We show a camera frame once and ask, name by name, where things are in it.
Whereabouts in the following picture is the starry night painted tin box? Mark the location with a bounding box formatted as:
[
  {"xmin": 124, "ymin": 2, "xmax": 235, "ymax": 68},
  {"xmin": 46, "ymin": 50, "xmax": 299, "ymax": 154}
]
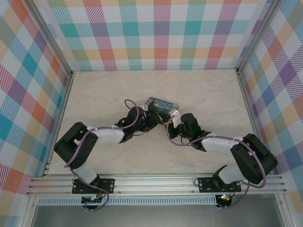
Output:
[{"xmin": 143, "ymin": 96, "xmax": 180, "ymax": 126}]

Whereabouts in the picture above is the small circuit board with lights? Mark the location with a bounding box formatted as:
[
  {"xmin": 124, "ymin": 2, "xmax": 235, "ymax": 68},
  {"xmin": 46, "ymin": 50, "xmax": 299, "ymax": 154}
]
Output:
[{"xmin": 217, "ymin": 193, "xmax": 232, "ymax": 203}]

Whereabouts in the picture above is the grey metal panel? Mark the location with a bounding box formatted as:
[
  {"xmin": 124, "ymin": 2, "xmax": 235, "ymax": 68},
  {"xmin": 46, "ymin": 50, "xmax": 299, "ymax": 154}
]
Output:
[{"xmin": 30, "ymin": 204, "xmax": 285, "ymax": 227}]

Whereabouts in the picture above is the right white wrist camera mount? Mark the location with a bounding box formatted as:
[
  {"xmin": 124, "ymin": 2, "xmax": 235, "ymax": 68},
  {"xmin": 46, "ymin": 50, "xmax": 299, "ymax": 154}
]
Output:
[{"xmin": 169, "ymin": 109, "xmax": 182, "ymax": 128}]

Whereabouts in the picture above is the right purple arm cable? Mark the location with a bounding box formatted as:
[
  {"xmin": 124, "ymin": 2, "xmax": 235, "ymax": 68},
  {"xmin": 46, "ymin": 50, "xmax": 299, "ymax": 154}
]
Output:
[{"xmin": 165, "ymin": 114, "xmax": 268, "ymax": 209}]

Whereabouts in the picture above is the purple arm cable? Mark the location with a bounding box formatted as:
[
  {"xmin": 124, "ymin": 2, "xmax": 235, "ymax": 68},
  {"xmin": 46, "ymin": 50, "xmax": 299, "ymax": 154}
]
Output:
[
  {"xmin": 165, "ymin": 114, "xmax": 268, "ymax": 209},
  {"xmin": 63, "ymin": 98, "xmax": 140, "ymax": 212}
]

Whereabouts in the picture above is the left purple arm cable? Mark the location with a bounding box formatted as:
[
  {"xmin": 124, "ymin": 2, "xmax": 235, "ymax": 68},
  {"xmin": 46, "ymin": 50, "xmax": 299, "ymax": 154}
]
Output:
[{"xmin": 63, "ymin": 98, "xmax": 140, "ymax": 212}]

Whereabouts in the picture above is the long aluminium base rail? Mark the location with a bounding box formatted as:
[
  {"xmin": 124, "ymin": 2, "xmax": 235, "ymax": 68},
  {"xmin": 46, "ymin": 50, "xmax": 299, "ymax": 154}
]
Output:
[{"xmin": 26, "ymin": 174, "xmax": 287, "ymax": 196}]

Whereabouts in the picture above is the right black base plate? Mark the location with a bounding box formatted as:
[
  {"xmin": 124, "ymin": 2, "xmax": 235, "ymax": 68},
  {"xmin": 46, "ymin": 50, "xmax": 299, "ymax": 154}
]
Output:
[{"xmin": 197, "ymin": 176, "xmax": 242, "ymax": 193}]

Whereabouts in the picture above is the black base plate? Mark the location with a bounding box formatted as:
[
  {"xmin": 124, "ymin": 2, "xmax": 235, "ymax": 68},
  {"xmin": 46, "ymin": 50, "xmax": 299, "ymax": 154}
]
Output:
[
  {"xmin": 71, "ymin": 178, "xmax": 116, "ymax": 195},
  {"xmin": 197, "ymin": 176, "xmax": 242, "ymax": 193}
]

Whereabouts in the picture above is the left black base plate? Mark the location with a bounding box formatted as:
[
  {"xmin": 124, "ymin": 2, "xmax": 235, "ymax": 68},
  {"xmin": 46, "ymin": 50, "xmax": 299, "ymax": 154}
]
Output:
[{"xmin": 71, "ymin": 178, "xmax": 116, "ymax": 195}]

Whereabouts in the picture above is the white slotted cable duct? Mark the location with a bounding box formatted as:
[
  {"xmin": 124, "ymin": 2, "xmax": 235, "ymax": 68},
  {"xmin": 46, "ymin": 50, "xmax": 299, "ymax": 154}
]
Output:
[{"xmin": 37, "ymin": 195, "xmax": 218, "ymax": 206}]

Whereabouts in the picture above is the aluminium table edge rail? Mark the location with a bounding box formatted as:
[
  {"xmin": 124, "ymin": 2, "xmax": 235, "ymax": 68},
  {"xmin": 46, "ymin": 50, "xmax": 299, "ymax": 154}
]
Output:
[{"xmin": 41, "ymin": 70, "xmax": 75, "ymax": 178}]

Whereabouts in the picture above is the aluminium frame post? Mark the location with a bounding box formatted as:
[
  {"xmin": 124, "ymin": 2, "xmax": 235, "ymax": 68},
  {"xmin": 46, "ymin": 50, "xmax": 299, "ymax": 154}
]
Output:
[
  {"xmin": 29, "ymin": 0, "xmax": 74, "ymax": 76},
  {"xmin": 236, "ymin": 0, "xmax": 280, "ymax": 71}
]

